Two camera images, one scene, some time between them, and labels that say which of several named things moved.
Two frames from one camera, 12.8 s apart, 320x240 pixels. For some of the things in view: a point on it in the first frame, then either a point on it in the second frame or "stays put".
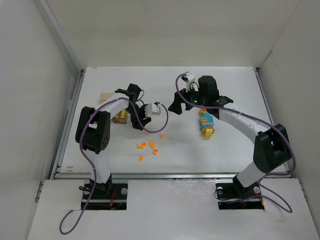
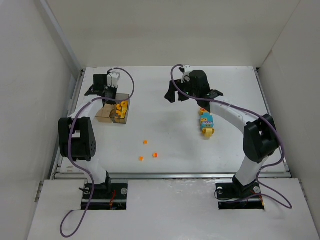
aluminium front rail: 165,176 stays put
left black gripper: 139,116 -> 92,90
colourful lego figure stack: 206,122 stays put
